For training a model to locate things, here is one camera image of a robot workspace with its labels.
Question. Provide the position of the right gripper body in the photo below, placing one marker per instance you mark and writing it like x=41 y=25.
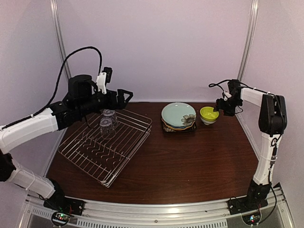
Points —
x=230 y=105

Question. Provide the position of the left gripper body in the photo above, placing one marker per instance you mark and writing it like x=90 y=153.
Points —
x=109 y=103

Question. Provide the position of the lime green bowl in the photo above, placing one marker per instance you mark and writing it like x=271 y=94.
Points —
x=207 y=113

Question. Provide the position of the pale striped bowl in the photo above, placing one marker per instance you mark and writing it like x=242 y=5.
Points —
x=207 y=122

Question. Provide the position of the clear glass cup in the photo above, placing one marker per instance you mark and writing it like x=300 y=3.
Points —
x=106 y=127
x=110 y=114

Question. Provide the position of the black floral square plate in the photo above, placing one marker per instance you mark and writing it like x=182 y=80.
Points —
x=166 y=129

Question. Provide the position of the light teal floral plate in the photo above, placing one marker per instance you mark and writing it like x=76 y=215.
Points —
x=178 y=114

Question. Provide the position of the yellow dotted scalloped plate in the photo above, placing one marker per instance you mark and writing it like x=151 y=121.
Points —
x=168 y=128

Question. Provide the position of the blue dotted scalloped plate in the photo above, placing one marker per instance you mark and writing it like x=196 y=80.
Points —
x=177 y=128

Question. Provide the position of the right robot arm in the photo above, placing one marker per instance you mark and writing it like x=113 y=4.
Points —
x=272 y=123

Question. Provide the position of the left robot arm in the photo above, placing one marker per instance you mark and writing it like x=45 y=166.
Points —
x=84 y=97

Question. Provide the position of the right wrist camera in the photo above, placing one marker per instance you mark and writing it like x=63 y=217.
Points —
x=226 y=95

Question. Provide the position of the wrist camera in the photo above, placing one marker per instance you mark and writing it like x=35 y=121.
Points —
x=226 y=95
x=103 y=78

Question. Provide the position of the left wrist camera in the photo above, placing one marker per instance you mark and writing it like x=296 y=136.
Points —
x=103 y=78

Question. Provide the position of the wire dish rack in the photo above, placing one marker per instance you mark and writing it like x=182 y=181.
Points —
x=103 y=156

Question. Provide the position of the right aluminium frame post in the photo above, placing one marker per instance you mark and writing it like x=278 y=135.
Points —
x=252 y=23

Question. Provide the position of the aluminium frame post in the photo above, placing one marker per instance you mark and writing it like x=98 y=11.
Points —
x=58 y=31
x=252 y=23

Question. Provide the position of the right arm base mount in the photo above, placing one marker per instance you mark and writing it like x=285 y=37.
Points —
x=242 y=205

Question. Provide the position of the left aluminium frame post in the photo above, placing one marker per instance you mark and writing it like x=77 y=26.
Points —
x=58 y=31

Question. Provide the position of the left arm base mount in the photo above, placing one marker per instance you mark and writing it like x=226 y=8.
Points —
x=68 y=206

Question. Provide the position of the aluminium front rail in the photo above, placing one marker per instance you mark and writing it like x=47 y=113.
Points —
x=209 y=214

